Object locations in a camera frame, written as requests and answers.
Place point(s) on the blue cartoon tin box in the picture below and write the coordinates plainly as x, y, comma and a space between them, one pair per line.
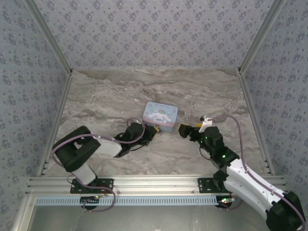
160, 113

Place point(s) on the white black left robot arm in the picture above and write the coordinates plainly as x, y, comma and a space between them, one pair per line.
72, 149

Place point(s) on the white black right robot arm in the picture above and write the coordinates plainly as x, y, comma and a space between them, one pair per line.
250, 185

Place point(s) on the small black circuit board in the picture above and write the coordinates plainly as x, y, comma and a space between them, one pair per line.
89, 199
226, 201

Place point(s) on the grey metal panel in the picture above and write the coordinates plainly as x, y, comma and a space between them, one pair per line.
156, 219

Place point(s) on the aluminium side rail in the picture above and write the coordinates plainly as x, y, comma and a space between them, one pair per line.
250, 108
61, 108

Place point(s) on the long aluminium base rail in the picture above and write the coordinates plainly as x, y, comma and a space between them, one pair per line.
156, 184

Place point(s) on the aluminium frame post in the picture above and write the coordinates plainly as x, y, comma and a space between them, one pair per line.
262, 36
48, 36

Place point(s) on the aluminium frame leg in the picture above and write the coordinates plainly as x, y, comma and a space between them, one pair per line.
22, 216

